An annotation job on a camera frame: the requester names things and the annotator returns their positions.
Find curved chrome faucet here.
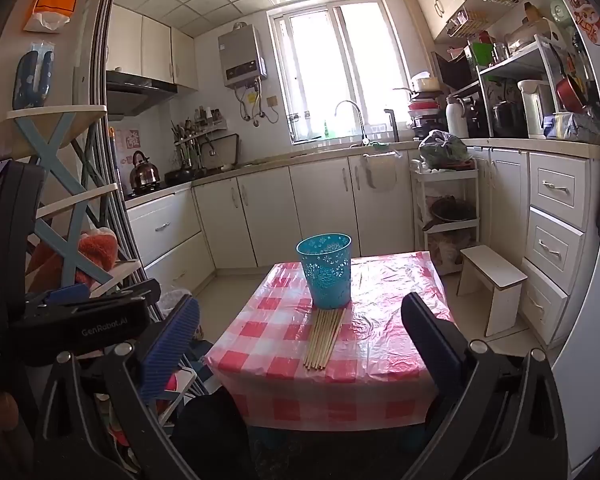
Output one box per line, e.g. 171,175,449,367
334,100,369,147

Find black basin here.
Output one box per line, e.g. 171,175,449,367
429,196,477,224

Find white thermos flask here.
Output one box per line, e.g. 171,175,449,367
445,99,469,139

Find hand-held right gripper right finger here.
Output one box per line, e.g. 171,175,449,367
401,292,571,480

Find cream wall cabinets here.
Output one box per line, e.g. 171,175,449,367
106,4,199,93

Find black cooking pot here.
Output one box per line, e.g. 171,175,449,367
489,101,529,137

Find white electric water pot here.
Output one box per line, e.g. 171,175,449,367
517,80,557,139

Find small white step stool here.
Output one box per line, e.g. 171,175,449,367
455,246,529,338

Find wall utensil rack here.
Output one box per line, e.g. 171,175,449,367
171,106,229,147

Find bag of green vegetables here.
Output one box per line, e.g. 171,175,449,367
418,130,474,171

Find shelf rack with blue crosses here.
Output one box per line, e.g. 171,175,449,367
0,105,147,303

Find white appliance shelf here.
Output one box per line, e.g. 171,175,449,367
477,35,600,140

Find black rimmed tray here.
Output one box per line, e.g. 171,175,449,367
199,133,241,171

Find blue oven mitt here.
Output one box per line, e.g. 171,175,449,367
12,49,57,111

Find black microwave oven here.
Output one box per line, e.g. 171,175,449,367
434,50,479,94

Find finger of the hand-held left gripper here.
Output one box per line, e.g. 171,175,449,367
26,278,162,312

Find grey sliding door frame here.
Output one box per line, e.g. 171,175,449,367
72,0,153,313

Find cream drawer unit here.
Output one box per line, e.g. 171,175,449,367
521,152,595,347

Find stainless steel kettle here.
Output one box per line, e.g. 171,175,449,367
129,150,162,189

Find white gas water heater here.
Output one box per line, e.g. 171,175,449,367
217,25,268,88

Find blue perforated plastic basket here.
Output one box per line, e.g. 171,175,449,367
296,233,353,310

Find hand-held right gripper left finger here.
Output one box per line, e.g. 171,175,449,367
32,294,201,480

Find beige hanging bag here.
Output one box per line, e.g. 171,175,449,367
363,150,399,194

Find cream base cabinets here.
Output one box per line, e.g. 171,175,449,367
125,147,531,291

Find pink checked plastic tablecloth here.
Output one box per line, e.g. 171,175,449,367
203,251,456,433

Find bundle of wooden chopsticks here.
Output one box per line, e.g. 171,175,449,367
304,307,346,372

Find stack of dishes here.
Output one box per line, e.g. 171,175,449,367
406,71,444,132

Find black range hood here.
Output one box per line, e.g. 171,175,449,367
106,71,178,117

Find flower print trash bin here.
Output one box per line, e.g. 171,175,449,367
156,287,197,322

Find kitchen window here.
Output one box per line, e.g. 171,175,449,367
267,0,416,144

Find orange towel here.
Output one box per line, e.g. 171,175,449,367
29,230,119,292

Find red saucepan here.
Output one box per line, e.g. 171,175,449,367
554,76,589,114

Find red cartoon sticker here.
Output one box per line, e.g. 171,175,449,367
565,0,600,47

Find black frying pan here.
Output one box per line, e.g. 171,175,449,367
164,166,197,184

